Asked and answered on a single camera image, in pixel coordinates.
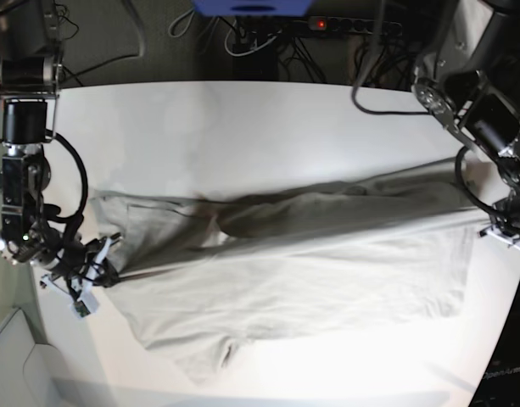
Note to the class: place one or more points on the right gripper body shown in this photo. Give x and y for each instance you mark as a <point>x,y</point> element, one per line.
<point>77,263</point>

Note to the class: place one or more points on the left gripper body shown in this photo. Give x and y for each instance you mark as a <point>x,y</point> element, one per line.
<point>507,234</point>

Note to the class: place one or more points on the grey t-shirt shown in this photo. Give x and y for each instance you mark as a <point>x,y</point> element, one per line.
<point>201,280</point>

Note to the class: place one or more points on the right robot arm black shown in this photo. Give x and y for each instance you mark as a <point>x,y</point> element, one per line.
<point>32,231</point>

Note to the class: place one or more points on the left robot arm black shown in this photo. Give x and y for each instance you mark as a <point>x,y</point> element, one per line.
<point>452,84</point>

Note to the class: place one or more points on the black power strip red light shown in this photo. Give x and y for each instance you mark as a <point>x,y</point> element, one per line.
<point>347,26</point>

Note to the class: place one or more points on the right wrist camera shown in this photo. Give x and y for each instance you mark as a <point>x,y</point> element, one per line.
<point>84,306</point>

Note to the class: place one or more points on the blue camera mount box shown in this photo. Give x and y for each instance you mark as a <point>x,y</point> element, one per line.
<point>252,7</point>

